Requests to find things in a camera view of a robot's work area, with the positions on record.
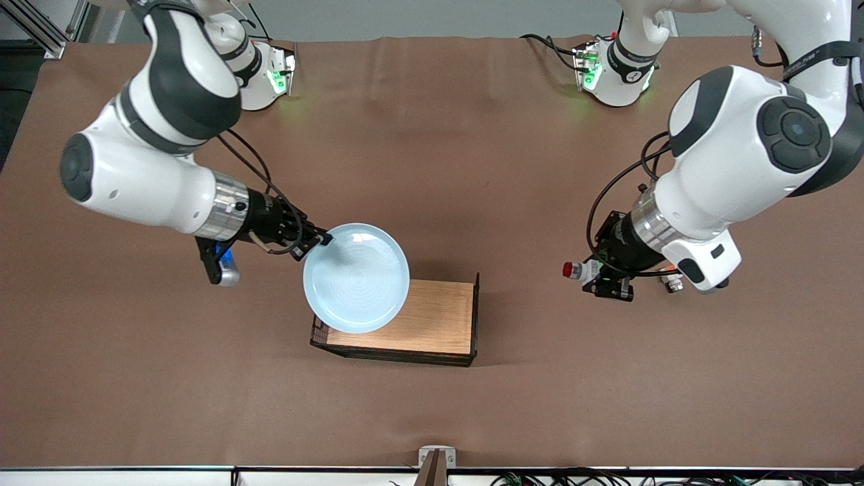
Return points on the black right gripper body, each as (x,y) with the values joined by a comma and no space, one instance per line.
(268,219)

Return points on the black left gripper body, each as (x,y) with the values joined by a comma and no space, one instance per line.
(622,251)

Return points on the red push button green block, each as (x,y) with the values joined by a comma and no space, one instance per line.
(579,271)

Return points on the light blue round plate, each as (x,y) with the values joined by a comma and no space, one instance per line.
(356,278)

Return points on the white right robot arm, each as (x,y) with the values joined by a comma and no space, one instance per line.
(135,182)

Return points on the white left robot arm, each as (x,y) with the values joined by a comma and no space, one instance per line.
(736,155)

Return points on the small grey orange contact block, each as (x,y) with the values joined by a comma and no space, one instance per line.
(673,283)

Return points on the brown table cover sheet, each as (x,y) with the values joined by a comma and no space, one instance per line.
(472,135)

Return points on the aluminium camera post with bracket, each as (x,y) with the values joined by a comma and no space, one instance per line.
(437,466)

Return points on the grey table edge rail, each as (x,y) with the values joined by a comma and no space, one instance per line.
(135,468)

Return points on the aluminium frame strut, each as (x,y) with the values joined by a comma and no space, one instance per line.
(40,30)

